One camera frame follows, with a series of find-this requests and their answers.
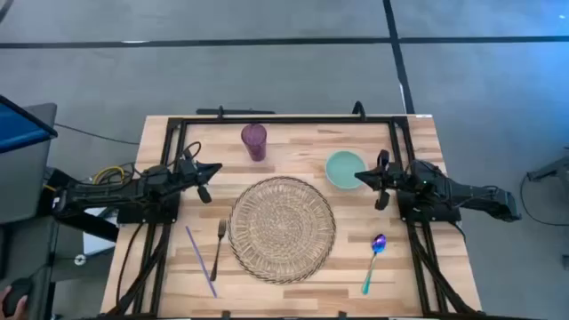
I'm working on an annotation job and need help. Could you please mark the black fork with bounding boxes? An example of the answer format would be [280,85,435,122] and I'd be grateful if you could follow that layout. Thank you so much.
[209,218,228,283]

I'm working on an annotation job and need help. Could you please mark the purple plastic tumbler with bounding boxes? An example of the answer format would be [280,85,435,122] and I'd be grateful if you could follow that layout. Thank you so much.
[240,123,268,163]

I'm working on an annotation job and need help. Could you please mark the teal round plate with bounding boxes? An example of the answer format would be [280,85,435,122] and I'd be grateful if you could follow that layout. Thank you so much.
[325,149,369,192]

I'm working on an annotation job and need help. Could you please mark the black loop hook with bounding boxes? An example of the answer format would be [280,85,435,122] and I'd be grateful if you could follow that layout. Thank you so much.
[351,100,368,122]

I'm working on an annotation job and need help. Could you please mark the computer monitor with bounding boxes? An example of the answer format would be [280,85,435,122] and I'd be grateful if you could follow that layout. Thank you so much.
[0,93,60,155]

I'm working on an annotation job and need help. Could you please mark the black computer mouse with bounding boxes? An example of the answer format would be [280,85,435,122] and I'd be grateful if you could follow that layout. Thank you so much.
[2,276,34,318]

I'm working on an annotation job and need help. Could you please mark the black metal table frame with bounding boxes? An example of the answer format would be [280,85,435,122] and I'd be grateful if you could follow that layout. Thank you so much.
[104,114,484,320]

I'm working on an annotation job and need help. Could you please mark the white paper sheet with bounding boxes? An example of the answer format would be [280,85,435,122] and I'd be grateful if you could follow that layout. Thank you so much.
[82,206,119,257]

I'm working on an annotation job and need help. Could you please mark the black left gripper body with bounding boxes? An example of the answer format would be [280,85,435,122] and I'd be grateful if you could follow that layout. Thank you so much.
[179,149,212,204]

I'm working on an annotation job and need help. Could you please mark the round woven placemat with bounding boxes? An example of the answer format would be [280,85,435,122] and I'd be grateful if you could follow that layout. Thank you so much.
[227,175,338,285]

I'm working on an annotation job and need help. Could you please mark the person's hand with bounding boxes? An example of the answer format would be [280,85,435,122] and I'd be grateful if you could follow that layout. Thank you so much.
[0,285,29,320]

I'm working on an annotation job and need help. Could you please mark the purple straw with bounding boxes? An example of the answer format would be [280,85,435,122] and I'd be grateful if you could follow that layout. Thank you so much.
[184,225,219,300]

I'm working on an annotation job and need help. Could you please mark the yellow cable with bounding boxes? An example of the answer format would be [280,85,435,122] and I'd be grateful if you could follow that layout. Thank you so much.
[92,165,127,186]

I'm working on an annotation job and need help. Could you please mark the thin black floor cable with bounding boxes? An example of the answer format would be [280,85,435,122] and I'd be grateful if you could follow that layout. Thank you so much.
[53,122,141,147]

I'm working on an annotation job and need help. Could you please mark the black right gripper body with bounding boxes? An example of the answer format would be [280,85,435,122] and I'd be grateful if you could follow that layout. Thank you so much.
[373,148,402,212]

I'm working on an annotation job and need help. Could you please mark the black diagonal desk beam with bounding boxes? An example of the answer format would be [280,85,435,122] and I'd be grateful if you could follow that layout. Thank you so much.
[42,168,120,244]

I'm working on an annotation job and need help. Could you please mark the black hanging table cable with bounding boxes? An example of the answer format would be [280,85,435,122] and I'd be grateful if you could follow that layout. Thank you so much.
[115,221,146,308]

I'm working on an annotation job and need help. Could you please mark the iridescent spoon with teal handle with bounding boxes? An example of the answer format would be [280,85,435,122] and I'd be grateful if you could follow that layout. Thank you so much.
[360,233,389,297]

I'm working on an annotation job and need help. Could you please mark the black looped floor cable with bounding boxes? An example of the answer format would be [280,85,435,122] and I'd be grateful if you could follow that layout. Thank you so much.
[519,172,569,228]

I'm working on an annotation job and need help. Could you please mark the grey chair base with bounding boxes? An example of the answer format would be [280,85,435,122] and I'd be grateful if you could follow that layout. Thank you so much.
[525,148,569,184]

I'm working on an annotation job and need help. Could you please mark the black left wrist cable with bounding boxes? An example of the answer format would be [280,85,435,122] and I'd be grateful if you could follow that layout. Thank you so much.
[179,140,203,168]

